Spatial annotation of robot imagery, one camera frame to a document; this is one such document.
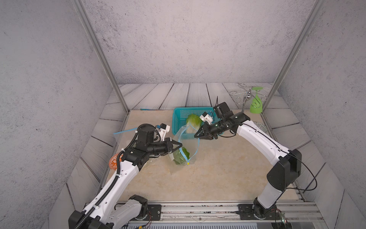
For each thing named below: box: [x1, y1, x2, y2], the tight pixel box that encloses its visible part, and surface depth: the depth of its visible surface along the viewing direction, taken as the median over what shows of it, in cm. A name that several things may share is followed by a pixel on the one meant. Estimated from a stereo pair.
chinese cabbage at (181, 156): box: [173, 146, 190, 166], surface depth 73 cm
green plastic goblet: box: [249, 86, 264, 115], surface depth 89 cm
